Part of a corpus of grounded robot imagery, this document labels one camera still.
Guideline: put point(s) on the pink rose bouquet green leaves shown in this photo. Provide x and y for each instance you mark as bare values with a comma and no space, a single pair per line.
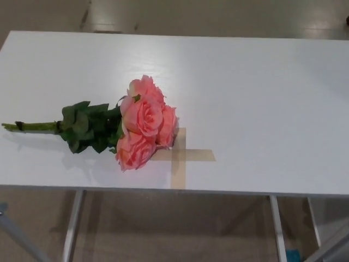
141,117

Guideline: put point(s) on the beige upright tape strip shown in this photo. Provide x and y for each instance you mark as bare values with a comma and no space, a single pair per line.
178,174

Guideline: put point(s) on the blue object on floor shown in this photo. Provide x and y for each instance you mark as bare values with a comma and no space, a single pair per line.
293,255

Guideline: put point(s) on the grey metal frame bar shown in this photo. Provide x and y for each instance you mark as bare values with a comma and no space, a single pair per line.
19,234
330,251

